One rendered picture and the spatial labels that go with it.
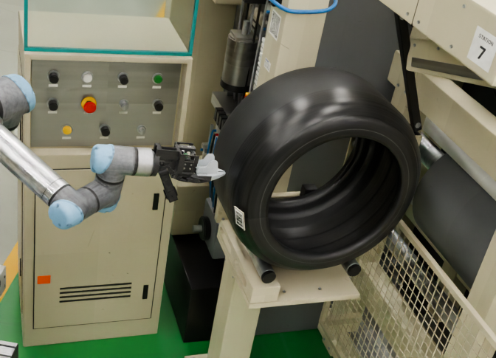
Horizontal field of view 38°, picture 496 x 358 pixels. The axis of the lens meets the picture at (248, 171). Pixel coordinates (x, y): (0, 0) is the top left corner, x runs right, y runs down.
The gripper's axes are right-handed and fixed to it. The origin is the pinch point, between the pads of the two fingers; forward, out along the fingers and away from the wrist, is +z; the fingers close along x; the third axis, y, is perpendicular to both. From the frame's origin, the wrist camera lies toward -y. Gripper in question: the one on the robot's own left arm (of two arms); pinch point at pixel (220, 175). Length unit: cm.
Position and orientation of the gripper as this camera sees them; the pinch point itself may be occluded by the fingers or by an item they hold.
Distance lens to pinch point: 197.8
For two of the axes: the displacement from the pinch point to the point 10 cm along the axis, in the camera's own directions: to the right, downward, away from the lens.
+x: -3.0, -5.2, 8.0
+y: 2.6, -8.5, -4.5
